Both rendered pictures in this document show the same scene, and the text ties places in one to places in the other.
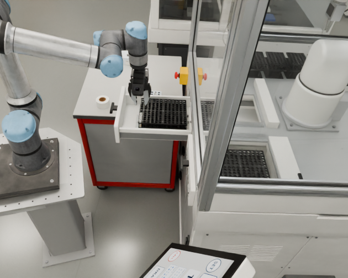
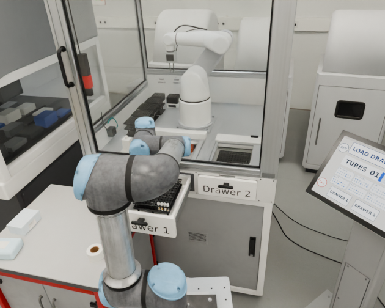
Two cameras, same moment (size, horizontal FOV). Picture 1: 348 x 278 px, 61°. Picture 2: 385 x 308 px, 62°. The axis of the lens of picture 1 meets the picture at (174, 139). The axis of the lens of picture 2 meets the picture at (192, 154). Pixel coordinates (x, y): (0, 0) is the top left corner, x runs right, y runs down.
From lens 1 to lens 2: 128 cm
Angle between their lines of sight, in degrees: 56
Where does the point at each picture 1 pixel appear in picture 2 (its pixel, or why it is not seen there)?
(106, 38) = (151, 137)
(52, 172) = (198, 299)
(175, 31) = (26, 167)
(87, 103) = (85, 272)
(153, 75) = (69, 208)
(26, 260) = not seen: outside the picture
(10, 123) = (170, 282)
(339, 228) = not seen: hidden behind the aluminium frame
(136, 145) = not seen: hidden behind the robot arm
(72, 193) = (223, 287)
